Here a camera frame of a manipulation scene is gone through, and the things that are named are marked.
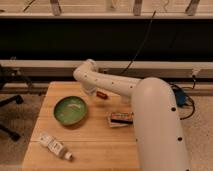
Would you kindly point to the blue power box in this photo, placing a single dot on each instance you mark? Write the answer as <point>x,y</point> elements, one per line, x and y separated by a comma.
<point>180,97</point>

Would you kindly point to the green ceramic bowl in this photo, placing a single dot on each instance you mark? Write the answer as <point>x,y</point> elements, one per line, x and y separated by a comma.
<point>70,110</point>

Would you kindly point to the red pocket knife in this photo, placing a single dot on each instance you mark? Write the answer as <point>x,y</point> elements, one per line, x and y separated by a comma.
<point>101,95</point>

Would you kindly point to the black office chair base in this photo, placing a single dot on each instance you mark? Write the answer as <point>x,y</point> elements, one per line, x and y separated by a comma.
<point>17,98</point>

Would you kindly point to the orange and black box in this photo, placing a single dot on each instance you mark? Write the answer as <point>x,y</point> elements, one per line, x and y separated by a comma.
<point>116,120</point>

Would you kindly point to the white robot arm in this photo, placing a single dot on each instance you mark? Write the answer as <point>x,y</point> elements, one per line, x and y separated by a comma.
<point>157,125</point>

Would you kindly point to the clear plastic bottle white label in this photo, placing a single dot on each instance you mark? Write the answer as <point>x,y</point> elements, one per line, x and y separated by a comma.
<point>55,146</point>

